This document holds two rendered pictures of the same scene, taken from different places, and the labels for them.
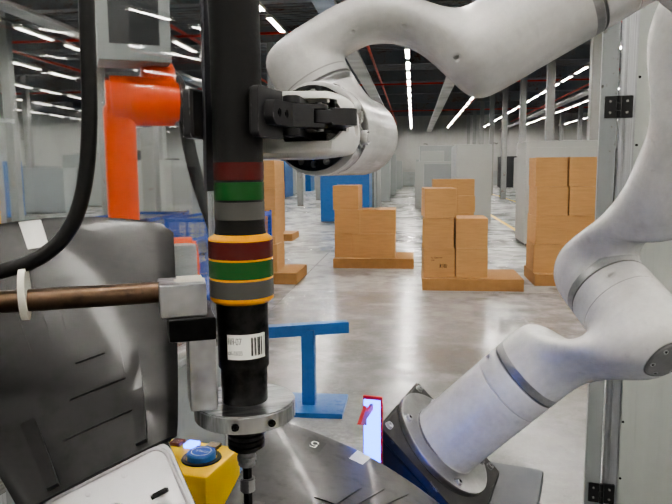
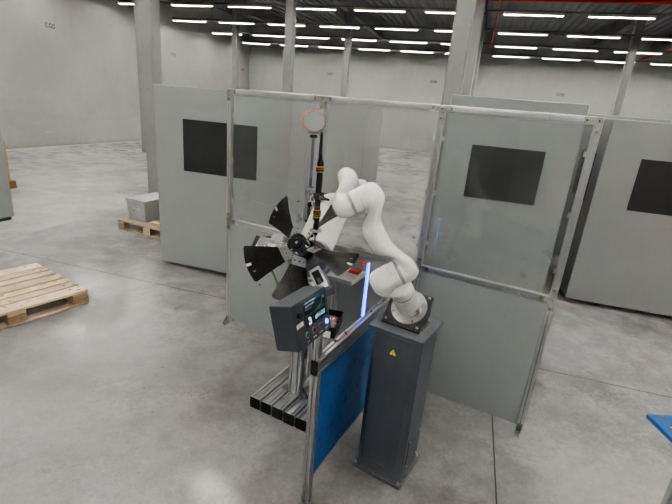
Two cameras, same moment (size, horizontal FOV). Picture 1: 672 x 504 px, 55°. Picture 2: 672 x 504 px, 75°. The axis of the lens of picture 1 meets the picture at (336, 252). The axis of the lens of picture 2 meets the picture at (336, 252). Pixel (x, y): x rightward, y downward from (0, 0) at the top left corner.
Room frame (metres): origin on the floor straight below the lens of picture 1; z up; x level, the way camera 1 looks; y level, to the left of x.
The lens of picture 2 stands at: (0.93, -2.31, 1.99)
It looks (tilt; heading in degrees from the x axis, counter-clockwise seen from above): 18 degrees down; 99
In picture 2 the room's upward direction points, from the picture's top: 5 degrees clockwise
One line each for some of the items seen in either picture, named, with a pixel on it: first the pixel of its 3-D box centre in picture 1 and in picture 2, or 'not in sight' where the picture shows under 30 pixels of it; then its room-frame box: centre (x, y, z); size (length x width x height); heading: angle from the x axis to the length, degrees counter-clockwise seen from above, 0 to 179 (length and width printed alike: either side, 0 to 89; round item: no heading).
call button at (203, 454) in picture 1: (201, 455); not in sight; (0.85, 0.19, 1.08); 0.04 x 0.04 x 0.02
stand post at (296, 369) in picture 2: not in sight; (298, 344); (0.34, 0.21, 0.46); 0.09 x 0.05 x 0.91; 162
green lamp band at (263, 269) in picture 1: (241, 266); not in sight; (0.43, 0.06, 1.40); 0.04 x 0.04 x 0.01
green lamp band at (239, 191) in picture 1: (239, 190); not in sight; (0.43, 0.06, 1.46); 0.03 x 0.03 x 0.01
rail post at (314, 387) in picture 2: not in sight; (310, 440); (0.61, -0.55, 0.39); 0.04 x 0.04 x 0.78; 72
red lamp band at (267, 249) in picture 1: (240, 247); not in sight; (0.43, 0.06, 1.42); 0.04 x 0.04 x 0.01
